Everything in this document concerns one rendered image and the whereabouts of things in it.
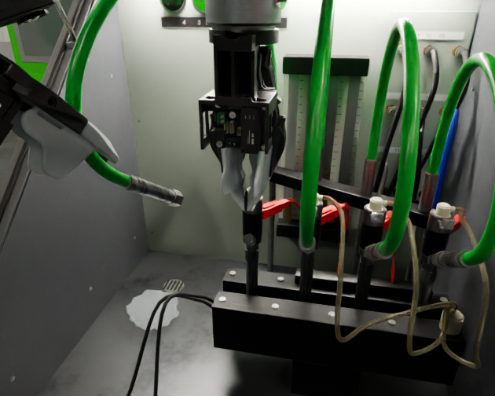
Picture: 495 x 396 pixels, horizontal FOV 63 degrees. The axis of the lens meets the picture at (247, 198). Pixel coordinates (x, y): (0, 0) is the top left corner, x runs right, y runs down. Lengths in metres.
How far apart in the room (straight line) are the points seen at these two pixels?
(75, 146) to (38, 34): 3.04
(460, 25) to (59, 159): 0.63
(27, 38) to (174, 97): 2.71
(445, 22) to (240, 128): 0.46
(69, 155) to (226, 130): 0.15
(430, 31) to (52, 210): 0.67
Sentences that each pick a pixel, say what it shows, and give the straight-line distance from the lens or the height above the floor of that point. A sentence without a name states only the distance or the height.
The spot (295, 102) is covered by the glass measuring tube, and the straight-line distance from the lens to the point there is 0.75.
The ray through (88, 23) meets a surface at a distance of 0.42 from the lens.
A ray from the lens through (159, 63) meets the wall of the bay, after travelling 0.83.
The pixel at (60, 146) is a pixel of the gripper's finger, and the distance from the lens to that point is 0.39.
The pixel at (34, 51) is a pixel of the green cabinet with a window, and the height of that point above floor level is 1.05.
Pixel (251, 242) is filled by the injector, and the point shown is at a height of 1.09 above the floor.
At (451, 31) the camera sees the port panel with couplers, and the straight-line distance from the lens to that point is 0.78.
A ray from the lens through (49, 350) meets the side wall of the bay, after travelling 0.75.
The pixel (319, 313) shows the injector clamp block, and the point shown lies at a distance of 0.59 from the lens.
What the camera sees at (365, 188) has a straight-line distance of 0.65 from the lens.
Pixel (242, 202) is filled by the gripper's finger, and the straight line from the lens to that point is 0.50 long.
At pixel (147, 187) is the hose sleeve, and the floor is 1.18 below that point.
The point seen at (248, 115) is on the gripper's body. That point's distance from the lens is 0.40.
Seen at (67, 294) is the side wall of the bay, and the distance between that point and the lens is 0.75.
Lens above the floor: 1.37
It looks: 26 degrees down
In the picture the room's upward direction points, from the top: straight up
